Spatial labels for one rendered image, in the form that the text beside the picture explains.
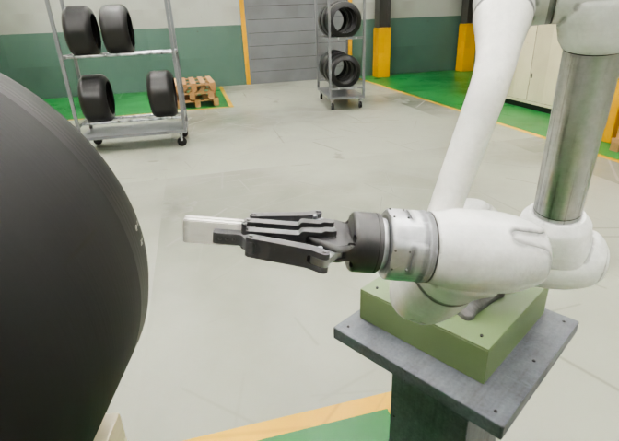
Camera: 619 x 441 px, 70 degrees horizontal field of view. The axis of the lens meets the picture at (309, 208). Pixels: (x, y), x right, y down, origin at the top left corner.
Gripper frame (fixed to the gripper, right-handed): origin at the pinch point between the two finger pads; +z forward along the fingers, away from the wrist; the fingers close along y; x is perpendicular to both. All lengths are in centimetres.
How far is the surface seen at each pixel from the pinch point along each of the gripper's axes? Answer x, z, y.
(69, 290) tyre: 1.3, 11.5, 12.2
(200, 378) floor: 128, 19, -109
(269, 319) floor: 123, -11, -150
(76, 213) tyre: -3.3, 13.4, 5.1
